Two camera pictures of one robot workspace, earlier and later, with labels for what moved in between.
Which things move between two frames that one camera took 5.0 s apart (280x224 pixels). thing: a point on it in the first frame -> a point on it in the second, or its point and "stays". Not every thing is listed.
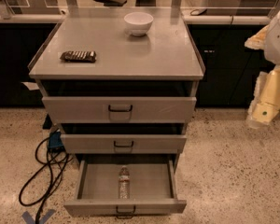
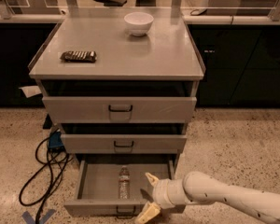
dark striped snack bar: [79, 56] stays
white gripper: [277, 38] -> [160, 192]
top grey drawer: [119, 110] stays
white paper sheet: [31, 85] -> [31, 91]
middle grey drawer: [118, 143] stays
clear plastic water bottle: [124, 183] stays
